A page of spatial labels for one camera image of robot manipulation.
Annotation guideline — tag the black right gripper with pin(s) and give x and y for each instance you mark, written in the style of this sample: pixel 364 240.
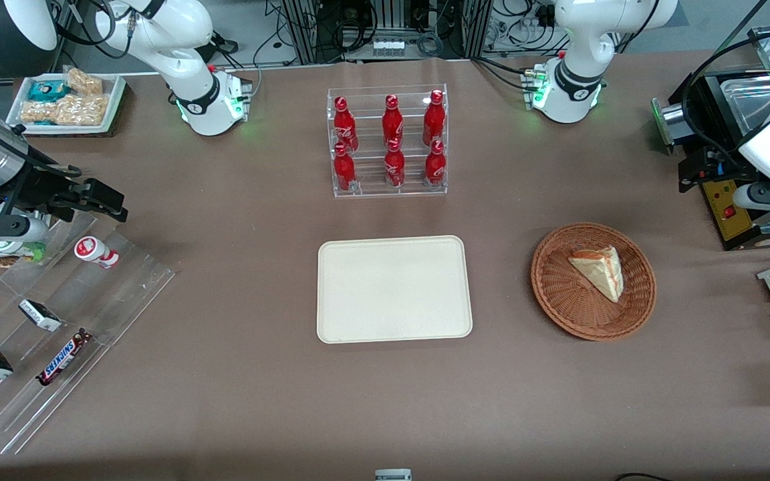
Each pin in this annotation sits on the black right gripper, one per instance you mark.
pixel 43 184

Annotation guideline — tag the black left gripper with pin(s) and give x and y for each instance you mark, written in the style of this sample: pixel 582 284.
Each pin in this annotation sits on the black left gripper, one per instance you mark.
pixel 707 165

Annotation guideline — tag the triangle sandwich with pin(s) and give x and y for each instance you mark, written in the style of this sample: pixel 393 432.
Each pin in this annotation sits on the triangle sandwich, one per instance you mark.
pixel 599 272

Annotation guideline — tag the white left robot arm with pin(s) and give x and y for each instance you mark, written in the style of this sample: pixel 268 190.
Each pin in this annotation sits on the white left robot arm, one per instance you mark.
pixel 579 40

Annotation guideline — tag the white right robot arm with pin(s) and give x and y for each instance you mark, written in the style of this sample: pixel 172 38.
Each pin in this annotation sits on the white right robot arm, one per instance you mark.
pixel 191 40

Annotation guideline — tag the white snack tray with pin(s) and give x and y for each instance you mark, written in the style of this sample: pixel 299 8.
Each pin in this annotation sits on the white snack tray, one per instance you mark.
pixel 114 100

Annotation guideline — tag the brown wicker basket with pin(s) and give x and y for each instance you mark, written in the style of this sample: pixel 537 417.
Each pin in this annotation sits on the brown wicker basket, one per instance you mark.
pixel 562 294

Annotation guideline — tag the cream plastic tray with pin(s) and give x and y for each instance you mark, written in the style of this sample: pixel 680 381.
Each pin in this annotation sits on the cream plastic tray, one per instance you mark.
pixel 392 290

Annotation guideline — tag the white red yogurt bottle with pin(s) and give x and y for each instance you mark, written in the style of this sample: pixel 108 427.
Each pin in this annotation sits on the white red yogurt bottle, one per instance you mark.
pixel 94 251

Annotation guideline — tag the black food warmer appliance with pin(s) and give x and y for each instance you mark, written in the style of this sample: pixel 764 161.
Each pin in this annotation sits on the black food warmer appliance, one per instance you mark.
pixel 726 220

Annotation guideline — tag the large rice cracker bag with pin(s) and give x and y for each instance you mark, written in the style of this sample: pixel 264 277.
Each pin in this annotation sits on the large rice cracker bag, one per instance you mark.
pixel 77 110

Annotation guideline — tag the steel food pan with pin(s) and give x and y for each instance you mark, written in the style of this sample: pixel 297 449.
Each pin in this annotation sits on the steel food pan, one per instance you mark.
pixel 752 100

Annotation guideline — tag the clear acrylic stepped display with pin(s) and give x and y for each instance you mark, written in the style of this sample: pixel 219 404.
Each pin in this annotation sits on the clear acrylic stepped display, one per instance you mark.
pixel 111 300

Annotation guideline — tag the green lidded drink cup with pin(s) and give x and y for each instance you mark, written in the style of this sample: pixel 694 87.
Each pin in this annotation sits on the green lidded drink cup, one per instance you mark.
pixel 14 250

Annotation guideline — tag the small rice cracker bag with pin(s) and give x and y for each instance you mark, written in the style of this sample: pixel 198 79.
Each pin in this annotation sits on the small rice cracker bag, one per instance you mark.
pixel 84 81

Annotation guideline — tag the teal snack packet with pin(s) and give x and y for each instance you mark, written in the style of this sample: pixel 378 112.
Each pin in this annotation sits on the teal snack packet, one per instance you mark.
pixel 47 90

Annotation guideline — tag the snickers chocolate bar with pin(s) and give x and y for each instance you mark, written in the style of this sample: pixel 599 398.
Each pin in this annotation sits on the snickers chocolate bar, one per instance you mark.
pixel 63 357

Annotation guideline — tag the red cola bottle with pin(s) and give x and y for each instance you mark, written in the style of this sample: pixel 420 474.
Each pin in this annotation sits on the red cola bottle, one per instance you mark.
pixel 343 170
pixel 392 120
pixel 394 167
pixel 434 166
pixel 343 123
pixel 434 119

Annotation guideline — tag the clear acrylic bottle rack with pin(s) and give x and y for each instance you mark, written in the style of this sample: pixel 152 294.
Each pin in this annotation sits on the clear acrylic bottle rack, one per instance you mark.
pixel 388 190

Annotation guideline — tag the white power strip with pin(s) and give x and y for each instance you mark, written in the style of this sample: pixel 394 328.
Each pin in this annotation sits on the white power strip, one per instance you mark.
pixel 388 47

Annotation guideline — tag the small grey white device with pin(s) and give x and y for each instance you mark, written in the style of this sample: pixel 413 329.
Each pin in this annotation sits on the small grey white device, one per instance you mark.
pixel 393 475

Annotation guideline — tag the aluminium frame equipment rack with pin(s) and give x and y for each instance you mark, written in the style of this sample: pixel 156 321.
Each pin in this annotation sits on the aluminium frame equipment rack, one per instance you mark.
pixel 305 30

